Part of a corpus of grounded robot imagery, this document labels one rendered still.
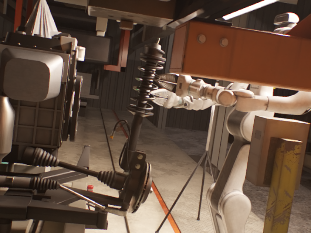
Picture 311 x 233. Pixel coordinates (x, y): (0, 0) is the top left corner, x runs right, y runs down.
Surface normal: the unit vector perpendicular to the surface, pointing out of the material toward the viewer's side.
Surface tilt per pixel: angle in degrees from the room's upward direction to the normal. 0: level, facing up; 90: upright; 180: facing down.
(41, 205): 3
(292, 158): 90
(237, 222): 90
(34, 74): 90
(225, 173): 75
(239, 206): 90
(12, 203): 0
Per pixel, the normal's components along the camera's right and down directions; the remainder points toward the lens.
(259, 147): -0.97, -0.11
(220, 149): 0.18, 0.11
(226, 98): -0.51, 0.11
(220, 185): -0.88, -0.36
